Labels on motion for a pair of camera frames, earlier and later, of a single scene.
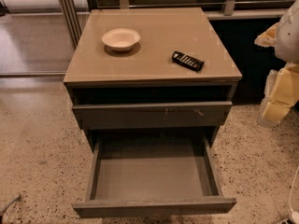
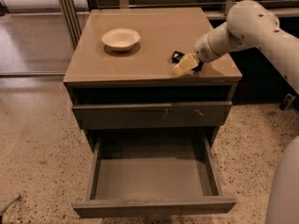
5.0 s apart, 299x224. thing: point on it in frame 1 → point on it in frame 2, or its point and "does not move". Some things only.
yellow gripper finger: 281,93 → 207,48
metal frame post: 67,6 does not move
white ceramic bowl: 121,39 does not move
